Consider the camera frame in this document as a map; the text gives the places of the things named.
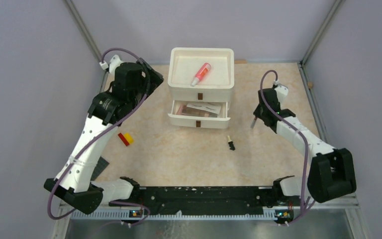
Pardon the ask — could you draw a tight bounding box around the white drawer organizer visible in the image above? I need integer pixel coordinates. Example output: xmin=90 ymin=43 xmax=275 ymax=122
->
xmin=168 ymin=47 xmax=234 ymax=129

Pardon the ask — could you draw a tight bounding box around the pink spray bottle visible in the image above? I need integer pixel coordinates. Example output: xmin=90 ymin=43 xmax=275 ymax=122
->
xmin=190 ymin=63 xmax=211 ymax=87

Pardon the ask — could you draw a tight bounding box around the eyebrow stencil sheet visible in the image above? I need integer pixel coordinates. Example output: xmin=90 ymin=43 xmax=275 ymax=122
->
xmin=187 ymin=102 xmax=222 ymax=115

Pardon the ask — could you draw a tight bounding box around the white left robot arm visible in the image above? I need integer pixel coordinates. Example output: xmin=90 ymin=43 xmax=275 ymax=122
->
xmin=44 ymin=58 xmax=164 ymax=215

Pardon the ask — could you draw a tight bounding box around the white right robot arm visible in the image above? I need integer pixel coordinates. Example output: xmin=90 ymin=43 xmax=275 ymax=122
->
xmin=253 ymin=86 xmax=357 ymax=205

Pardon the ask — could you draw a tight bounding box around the red yellow toy block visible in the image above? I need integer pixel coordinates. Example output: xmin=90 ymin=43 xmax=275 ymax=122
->
xmin=118 ymin=132 xmax=134 ymax=146

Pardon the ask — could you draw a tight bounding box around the wooden block behind table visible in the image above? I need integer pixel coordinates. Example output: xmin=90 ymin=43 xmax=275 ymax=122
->
xmin=234 ymin=59 xmax=247 ymax=64

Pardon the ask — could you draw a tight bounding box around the dark grey building baseplate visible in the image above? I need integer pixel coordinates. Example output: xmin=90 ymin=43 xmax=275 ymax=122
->
xmin=91 ymin=157 xmax=109 ymax=181

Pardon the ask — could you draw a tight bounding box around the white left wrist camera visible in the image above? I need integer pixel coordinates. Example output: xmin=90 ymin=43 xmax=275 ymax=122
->
xmin=99 ymin=55 xmax=124 ymax=76

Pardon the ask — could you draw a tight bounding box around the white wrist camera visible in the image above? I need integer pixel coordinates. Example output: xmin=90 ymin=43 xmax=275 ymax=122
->
xmin=99 ymin=55 xmax=124 ymax=76
xmin=273 ymin=80 xmax=289 ymax=104

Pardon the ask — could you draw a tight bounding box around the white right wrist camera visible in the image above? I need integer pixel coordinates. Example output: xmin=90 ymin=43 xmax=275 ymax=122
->
xmin=273 ymin=80 xmax=289 ymax=104

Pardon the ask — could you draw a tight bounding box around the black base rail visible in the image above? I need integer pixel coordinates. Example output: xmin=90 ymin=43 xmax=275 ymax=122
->
xmin=130 ymin=186 xmax=277 ymax=216

